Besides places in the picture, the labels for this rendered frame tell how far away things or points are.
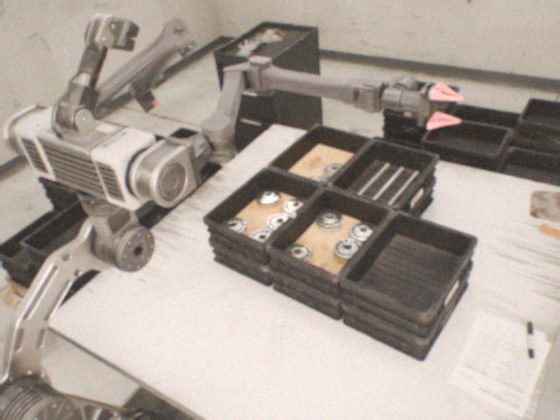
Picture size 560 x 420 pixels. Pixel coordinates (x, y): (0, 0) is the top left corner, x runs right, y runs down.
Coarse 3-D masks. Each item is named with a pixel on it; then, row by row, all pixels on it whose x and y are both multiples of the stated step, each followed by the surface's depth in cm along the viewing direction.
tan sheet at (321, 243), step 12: (312, 228) 196; (348, 228) 193; (300, 240) 191; (312, 240) 190; (324, 240) 190; (336, 240) 189; (312, 252) 185; (324, 252) 185; (324, 264) 180; (336, 264) 179
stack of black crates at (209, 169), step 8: (184, 128) 319; (176, 136) 318; (184, 136) 323; (208, 160) 306; (208, 168) 309; (216, 168) 316; (200, 176) 305; (208, 176) 310; (200, 184) 306; (192, 192) 301; (184, 200) 297
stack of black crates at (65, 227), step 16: (80, 208) 270; (48, 224) 256; (64, 224) 264; (80, 224) 270; (32, 240) 251; (48, 240) 259; (64, 240) 261; (32, 256) 249; (48, 256) 236; (96, 272) 254; (80, 288) 248
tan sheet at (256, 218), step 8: (280, 192) 216; (248, 208) 210; (256, 208) 209; (280, 208) 207; (240, 216) 206; (248, 216) 205; (256, 216) 205; (264, 216) 204; (248, 224) 202; (256, 224) 201; (264, 224) 201; (248, 232) 198
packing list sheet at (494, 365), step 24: (480, 312) 173; (480, 336) 165; (504, 336) 164; (480, 360) 159; (504, 360) 158; (528, 360) 157; (456, 384) 153; (480, 384) 152; (504, 384) 152; (528, 384) 151; (504, 408) 146
